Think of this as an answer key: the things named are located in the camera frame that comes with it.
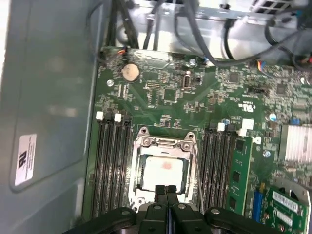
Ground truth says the round coin battery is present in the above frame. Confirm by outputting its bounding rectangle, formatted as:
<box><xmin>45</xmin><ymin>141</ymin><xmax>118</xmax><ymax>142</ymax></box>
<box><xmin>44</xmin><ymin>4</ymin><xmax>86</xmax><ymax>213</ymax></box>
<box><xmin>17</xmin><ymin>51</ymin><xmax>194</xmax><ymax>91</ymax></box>
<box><xmin>121</xmin><ymin>63</ymin><xmax>140</xmax><ymax>83</ymax></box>

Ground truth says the thin black wire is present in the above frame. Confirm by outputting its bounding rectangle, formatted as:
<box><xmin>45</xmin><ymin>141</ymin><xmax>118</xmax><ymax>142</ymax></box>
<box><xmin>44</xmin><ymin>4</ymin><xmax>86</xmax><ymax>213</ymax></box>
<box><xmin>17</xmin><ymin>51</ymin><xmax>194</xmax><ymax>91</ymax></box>
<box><xmin>85</xmin><ymin>0</ymin><xmax>106</xmax><ymax>65</ymax></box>

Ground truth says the small coloured fan wire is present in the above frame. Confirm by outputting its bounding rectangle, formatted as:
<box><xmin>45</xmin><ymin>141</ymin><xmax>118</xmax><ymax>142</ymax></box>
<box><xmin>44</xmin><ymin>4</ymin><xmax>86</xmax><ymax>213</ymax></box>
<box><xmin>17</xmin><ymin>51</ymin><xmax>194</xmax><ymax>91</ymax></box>
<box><xmin>255</xmin><ymin>59</ymin><xmax>275</xmax><ymax>79</ymax></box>

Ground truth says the white label sticker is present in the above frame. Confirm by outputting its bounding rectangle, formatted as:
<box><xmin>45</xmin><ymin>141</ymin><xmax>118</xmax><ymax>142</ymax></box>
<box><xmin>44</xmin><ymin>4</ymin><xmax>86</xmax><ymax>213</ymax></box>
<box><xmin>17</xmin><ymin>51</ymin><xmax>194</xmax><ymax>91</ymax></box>
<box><xmin>14</xmin><ymin>133</ymin><xmax>38</xmax><ymax>187</ymax></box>

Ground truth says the thick black wire bundle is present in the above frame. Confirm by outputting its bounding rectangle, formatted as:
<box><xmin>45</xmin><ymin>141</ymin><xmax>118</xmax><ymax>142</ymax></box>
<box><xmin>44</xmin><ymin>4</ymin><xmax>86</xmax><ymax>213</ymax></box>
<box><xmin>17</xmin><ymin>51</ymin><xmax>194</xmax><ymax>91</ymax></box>
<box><xmin>107</xmin><ymin>0</ymin><xmax>140</xmax><ymax>48</ymax></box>

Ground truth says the blue board connector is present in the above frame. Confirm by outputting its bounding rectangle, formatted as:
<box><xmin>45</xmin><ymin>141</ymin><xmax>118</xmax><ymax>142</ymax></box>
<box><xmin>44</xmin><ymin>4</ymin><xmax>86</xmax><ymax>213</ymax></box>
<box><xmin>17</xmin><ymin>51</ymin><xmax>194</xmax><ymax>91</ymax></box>
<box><xmin>252</xmin><ymin>189</ymin><xmax>267</xmax><ymax>224</ymax></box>

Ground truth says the green RAM stick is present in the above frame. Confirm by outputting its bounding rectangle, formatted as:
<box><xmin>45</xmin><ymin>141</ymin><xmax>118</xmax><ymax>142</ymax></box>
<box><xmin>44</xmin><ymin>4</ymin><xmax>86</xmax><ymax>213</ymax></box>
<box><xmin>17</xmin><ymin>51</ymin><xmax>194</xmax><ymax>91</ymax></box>
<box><xmin>228</xmin><ymin>128</ymin><xmax>254</xmax><ymax>216</ymax></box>

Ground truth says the silver metal drive cage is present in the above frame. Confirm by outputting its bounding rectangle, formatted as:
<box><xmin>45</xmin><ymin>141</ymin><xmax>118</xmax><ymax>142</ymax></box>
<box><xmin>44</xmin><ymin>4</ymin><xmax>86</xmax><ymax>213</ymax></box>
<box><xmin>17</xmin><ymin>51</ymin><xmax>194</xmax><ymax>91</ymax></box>
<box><xmin>114</xmin><ymin>0</ymin><xmax>312</xmax><ymax>60</ymax></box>

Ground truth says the thin wire locking lever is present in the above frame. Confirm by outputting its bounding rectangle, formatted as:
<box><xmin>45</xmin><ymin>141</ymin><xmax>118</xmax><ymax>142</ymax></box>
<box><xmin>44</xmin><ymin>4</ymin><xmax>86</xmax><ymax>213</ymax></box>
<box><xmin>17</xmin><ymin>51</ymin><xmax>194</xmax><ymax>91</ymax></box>
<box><xmin>191</xmin><ymin>143</ymin><xmax>205</xmax><ymax>213</ymax></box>

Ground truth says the black RAM slot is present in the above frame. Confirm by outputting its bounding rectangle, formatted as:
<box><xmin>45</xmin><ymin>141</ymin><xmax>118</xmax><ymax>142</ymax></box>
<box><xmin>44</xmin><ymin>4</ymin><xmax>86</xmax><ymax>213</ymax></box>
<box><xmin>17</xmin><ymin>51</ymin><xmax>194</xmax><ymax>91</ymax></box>
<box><xmin>99</xmin><ymin>112</ymin><xmax>115</xmax><ymax>218</ymax></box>
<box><xmin>108</xmin><ymin>113</ymin><xmax>124</xmax><ymax>215</ymax></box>
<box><xmin>91</xmin><ymin>111</ymin><xmax>106</xmax><ymax>218</ymax></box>
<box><xmin>118</xmin><ymin>114</ymin><xmax>134</xmax><ymax>210</ymax></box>
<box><xmin>201</xmin><ymin>125</ymin><xmax>213</xmax><ymax>211</ymax></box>
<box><xmin>218</xmin><ymin>124</ymin><xmax>232</xmax><ymax>212</ymax></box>
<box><xmin>210</xmin><ymin>123</ymin><xmax>223</xmax><ymax>210</ymax></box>

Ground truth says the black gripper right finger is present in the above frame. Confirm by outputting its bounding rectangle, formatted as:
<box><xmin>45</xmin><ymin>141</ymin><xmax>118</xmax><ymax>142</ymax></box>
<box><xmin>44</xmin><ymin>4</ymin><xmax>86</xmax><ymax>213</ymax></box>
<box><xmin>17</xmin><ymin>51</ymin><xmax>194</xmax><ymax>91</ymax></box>
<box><xmin>166</xmin><ymin>185</ymin><xmax>278</xmax><ymax>234</ymax></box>

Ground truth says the graphics card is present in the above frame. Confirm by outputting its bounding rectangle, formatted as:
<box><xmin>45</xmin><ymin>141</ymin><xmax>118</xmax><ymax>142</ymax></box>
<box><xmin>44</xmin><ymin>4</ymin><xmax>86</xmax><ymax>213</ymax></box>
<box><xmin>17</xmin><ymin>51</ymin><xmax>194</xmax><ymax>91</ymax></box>
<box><xmin>265</xmin><ymin>184</ymin><xmax>312</xmax><ymax>234</ymax></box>

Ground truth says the silver finned heatsink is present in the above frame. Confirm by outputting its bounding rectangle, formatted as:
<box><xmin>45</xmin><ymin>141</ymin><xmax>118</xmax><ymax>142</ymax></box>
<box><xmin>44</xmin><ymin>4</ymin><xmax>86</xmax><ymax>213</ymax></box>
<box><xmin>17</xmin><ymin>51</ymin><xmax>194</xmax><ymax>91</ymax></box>
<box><xmin>279</xmin><ymin>123</ymin><xmax>312</xmax><ymax>169</ymax></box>

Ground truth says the CPU socket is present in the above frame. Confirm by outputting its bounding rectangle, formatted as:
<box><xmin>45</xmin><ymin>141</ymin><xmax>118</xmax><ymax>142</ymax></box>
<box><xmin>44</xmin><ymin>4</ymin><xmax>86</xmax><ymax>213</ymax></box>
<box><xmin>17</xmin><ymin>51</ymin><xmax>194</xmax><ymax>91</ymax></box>
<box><xmin>131</xmin><ymin>126</ymin><xmax>203</xmax><ymax>213</ymax></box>

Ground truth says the grey wire pair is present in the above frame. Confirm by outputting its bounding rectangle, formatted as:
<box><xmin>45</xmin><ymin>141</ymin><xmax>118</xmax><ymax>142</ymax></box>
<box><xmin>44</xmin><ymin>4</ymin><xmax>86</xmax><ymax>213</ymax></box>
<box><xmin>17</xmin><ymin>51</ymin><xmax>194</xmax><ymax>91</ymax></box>
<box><xmin>143</xmin><ymin>0</ymin><xmax>163</xmax><ymax>50</ymax></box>

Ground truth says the silver square CPU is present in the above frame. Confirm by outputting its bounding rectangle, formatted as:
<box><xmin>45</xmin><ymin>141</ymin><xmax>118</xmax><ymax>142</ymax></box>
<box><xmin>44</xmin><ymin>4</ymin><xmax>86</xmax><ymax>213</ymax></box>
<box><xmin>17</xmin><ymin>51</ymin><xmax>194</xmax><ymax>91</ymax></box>
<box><xmin>142</xmin><ymin>156</ymin><xmax>185</xmax><ymax>194</ymax></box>

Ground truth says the green motherboard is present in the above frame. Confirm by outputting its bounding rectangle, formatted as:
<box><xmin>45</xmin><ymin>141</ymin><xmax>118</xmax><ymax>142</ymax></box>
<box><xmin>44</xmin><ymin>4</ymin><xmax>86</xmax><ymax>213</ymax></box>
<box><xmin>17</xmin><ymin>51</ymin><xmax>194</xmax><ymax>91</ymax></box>
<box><xmin>81</xmin><ymin>45</ymin><xmax>312</xmax><ymax>234</ymax></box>

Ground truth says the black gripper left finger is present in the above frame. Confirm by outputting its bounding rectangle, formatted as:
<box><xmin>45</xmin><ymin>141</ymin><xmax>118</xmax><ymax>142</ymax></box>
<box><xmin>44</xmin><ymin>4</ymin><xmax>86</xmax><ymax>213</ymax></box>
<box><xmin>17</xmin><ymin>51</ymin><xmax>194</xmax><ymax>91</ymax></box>
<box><xmin>65</xmin><ymin>185</ymin><xmax>169</xmax><ymax>234</ymax></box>

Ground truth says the open black PC case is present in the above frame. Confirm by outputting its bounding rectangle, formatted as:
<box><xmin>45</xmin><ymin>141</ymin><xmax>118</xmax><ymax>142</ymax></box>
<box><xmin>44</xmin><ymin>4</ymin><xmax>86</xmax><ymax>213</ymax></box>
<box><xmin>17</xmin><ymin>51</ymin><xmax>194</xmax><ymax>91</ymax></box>
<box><xmin>0</xmin><ymin>0</ymin><xmax>312</xmax><ymax>234</ymax></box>

